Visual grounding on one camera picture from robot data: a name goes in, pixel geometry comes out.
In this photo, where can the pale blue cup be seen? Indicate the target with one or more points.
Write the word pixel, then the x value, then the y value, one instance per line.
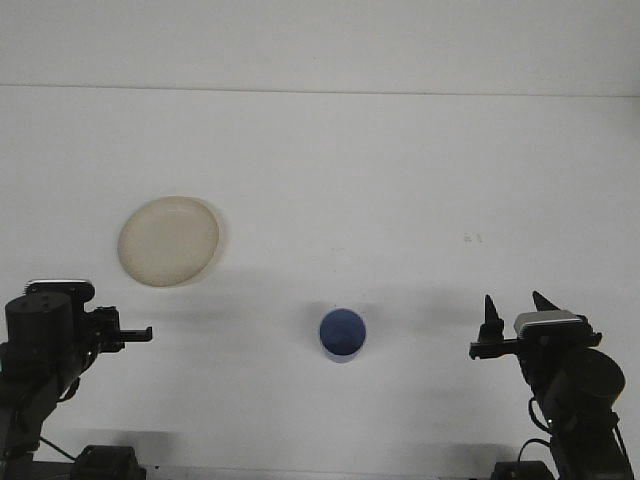
pixel 342 332

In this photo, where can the pale round plate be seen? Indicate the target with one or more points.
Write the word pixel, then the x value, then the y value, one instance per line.
pixel 170 242

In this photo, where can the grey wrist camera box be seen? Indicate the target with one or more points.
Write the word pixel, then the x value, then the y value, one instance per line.
pixel 550 322
pixel 55 282

